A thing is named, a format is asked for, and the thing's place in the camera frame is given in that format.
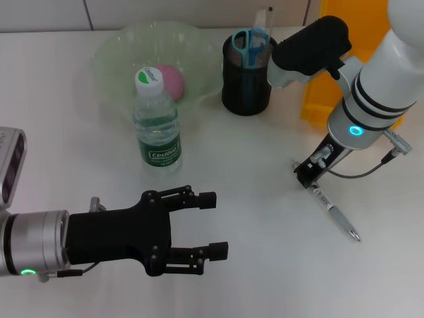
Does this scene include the pink peach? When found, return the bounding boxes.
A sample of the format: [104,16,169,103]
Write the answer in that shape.
[154,64,187,102]

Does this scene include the black mesh pen holder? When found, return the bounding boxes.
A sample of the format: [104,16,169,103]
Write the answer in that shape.
[221,32,280,117]

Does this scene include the yellow plastic bin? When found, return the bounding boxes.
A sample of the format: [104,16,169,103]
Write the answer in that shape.
[299,0,405,127]

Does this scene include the green glass fruit plate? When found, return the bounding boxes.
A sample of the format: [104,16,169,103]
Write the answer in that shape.
[89,20,226,121]

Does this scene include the left gripper connector cable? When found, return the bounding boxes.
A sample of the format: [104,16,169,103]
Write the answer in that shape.
[36,261,100,283]

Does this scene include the clear grey ballpoint pen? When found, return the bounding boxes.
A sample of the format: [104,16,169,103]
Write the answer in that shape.
[290,158,362,242]

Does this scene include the right gripper connector cable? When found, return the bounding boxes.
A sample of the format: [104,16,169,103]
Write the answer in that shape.
[311,128,413,180]

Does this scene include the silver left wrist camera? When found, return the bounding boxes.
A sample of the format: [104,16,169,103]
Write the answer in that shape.
[0,127,28,209]

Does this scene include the blue teal scissors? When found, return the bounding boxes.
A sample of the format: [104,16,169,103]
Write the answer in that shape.
[231,27,269,70]

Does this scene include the clear water bottle green label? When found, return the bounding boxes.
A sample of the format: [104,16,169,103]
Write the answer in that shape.
[132,67,184,170]

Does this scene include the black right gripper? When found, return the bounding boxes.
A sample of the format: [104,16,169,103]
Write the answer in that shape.
[293,134,352,190]

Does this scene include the transparent plastic ruler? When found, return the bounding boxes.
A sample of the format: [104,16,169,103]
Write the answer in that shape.
[254,6,276,46]

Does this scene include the gripper connector cable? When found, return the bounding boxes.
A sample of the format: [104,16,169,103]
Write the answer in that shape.
[311,128,413,180]
[36,261,100,283]

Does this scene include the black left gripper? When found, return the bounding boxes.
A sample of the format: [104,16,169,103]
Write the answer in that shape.
[65,184,230,278]

